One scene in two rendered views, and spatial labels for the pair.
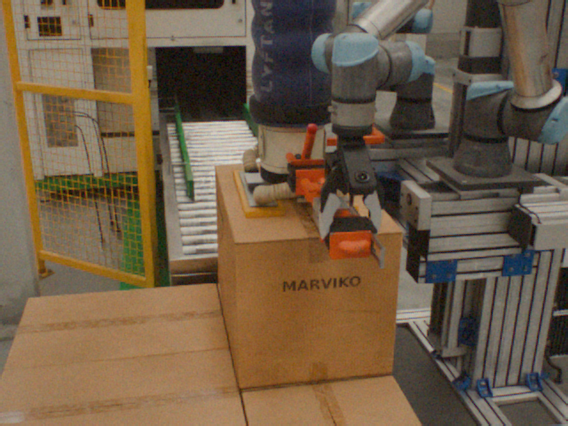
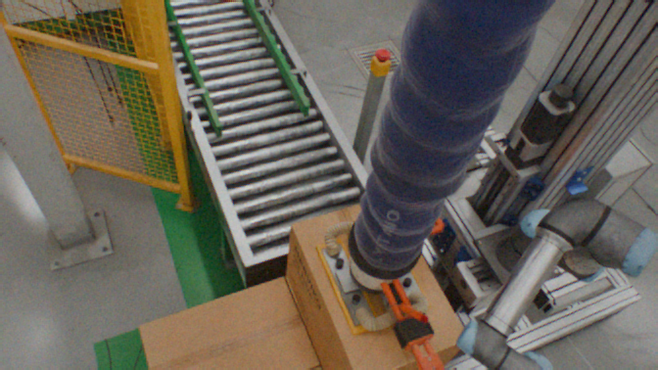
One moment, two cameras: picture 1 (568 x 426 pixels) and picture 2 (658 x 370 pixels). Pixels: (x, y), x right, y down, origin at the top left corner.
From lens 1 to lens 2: 1.50 m
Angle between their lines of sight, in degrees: 36
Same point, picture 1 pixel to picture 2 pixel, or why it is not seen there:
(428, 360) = not seen: hidden behind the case
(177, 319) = (271, 335)
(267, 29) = (385, 232)
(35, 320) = (160, 357)
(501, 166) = not seen: hidden behind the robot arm
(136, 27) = (159, 17)
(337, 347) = not seen: outside the picture
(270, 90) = (379, 262)
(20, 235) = (69, 196)
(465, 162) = (510, 266)
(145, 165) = (176, 122)
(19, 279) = (73, 221)
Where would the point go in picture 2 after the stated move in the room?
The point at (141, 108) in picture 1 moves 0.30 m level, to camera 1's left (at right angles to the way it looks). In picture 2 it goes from (169, 82) to (94, 87)
